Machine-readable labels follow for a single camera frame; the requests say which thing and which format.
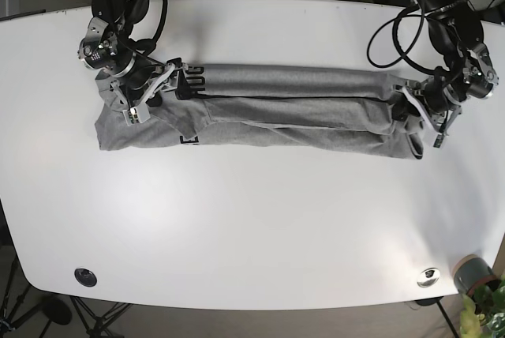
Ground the black table grommet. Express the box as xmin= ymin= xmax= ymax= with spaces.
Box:
xmin=74 ymin=268 xmax=98 ymax=287

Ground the grey plant pot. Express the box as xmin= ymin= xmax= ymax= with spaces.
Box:
xmin=451 ymin=254 xmax=501 ymax=297

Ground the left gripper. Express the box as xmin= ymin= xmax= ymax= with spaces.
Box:
xmin=391 ymin=62 xmax=499 ymax=148

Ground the silver table grommet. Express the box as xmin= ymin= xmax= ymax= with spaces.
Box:
xmin=417 ymin=268 xmax=440 ymax=288

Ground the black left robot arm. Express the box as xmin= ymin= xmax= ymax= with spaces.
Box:
xmin=361 ymin=0 xmax=499 ymax=159

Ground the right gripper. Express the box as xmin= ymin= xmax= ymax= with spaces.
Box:
xmin=91 ymin=50 xmax=195 ymax=126

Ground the grey T-shirt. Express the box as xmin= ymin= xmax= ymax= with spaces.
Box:
xmin=95 ymin=65 xmax=403 ymax=155

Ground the green potted plant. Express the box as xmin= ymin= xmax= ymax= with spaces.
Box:
xmin=459 ymin=279 xmax=504 ymax=338

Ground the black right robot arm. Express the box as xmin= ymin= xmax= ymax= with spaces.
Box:
xmin=78 ymin=0 xmax=192 ymax=126

